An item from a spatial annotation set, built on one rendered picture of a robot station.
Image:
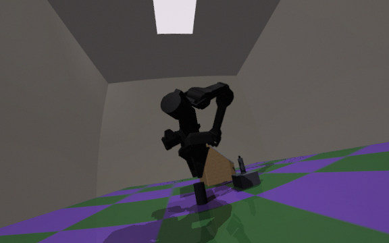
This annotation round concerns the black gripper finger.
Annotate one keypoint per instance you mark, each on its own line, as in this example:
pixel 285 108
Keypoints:
pixel 190 165
pixel 199 157

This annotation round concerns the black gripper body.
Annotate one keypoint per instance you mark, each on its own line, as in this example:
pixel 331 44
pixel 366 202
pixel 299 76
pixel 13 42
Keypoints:
pixel 194 138

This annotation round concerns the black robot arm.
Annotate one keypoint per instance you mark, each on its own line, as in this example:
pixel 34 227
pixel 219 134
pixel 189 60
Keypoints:
pixel 180 105

